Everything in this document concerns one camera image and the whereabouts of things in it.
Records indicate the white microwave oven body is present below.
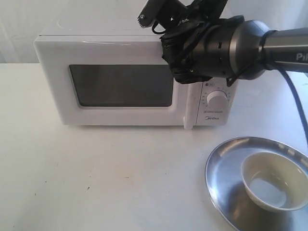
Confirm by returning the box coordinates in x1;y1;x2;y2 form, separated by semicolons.
37;0;236;126

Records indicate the round steel tray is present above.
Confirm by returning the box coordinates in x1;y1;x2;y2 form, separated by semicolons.
205;137;308;231

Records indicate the white microwave door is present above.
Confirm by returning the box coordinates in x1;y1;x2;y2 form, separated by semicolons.
34;36;200;129

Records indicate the small cream bowl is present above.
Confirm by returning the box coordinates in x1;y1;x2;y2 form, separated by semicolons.
241;152;308;212

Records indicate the blue cable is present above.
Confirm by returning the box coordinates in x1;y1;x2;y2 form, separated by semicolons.
279;68;308;150

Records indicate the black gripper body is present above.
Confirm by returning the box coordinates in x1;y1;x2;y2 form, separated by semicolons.
161;15;245;84

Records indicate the lower white control knob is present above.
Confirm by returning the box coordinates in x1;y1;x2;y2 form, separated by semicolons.
206;90;228;109

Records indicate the dark robot arm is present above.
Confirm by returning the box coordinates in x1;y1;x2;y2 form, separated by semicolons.
161;15;308;86

